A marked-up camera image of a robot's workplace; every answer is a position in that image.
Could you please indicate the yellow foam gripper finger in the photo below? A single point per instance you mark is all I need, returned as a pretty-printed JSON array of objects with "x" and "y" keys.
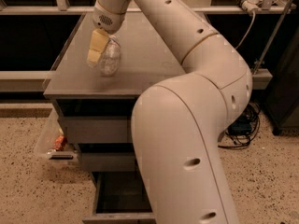
[{"x": 99, "y": 40}]

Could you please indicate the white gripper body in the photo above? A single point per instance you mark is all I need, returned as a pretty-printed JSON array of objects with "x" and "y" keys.
[{"x": 105, "y": 21}]

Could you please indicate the clear plastic water bottle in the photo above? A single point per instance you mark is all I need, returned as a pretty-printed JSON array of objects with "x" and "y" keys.
[{"x": 110, "y": 59}]

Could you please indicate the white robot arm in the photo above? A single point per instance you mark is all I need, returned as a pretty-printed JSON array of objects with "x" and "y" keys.
[{"x": 211, "y": 94}]

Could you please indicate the grey drawer cabinet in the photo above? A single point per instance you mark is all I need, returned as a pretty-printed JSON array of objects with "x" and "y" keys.
[{"x": 77, "y": 90}]

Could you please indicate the grey top drawer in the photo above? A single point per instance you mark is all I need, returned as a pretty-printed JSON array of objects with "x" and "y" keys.
[{"x": 84, "y": 130}]

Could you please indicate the grey drawer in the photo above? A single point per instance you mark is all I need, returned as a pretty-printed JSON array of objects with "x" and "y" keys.
[
  {"x": 120, "y": 198},
  {"x": 107, "y": 162},
  {"x": 84, "y": 130}
]

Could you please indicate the grey middle drawer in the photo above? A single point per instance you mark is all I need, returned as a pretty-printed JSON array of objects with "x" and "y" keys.
[{"x": 107, "y": 162}]

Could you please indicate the grey bottom drawer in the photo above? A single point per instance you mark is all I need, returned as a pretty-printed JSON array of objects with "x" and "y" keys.
[{"x": 120, "y": 198}]

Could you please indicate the clear plastic storage bin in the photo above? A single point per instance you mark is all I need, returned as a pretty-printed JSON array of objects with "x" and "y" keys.
[{"x": 52, "y": 145}]

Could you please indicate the white power strip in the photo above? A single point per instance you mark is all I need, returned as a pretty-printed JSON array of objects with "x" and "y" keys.
[{"x": 250, "y": 6}]

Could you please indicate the dark cabinet at right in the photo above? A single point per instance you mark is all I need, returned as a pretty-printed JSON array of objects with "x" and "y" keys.
[{"x": 281, "y": 101}]

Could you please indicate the metal rail frame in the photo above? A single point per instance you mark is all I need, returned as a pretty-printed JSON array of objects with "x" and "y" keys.
[{"x": 26, "y": 79}]

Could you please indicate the blue box with cables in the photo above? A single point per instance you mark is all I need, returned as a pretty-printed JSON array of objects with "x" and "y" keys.
[{"x": 244, "y": 130}]

